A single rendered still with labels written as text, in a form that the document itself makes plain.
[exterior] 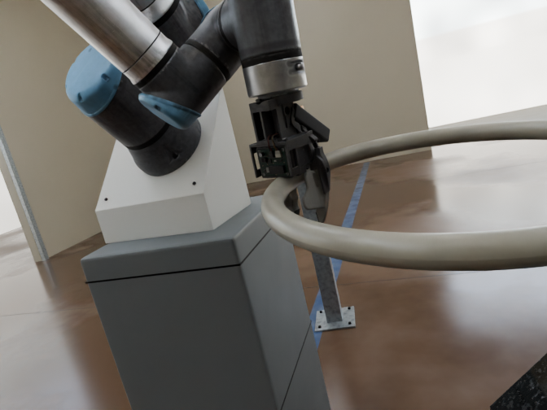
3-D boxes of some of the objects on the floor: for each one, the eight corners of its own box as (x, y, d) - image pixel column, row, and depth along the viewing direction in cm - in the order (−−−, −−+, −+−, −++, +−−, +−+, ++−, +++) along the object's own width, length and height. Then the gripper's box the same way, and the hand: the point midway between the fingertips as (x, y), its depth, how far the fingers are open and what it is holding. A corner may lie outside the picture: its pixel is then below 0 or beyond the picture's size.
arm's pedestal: (151, 560, 110) (44, 270, 92) (222, 420, 156) (159, 209, 139) (334, 586, 94) (247, 242, 77) (353, 422, 141) (301, 184, 123)
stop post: (354, 307, 217) (312, 102, 194) (355, 327, 198) (308, 102, 175) (317, 312, 221) (271, 111, 199) (314, 332, 202) (264, 112, 179)
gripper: (228, 105, 61) (257, 236, 67) (291, 93, 54) (318, 242, 60) (263, 97, 68) (287, 217, 74) (324, 85, 60) (345, 220, 66)
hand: (309, 214), depth 68 cm, fingers closed on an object, 4 cm apart
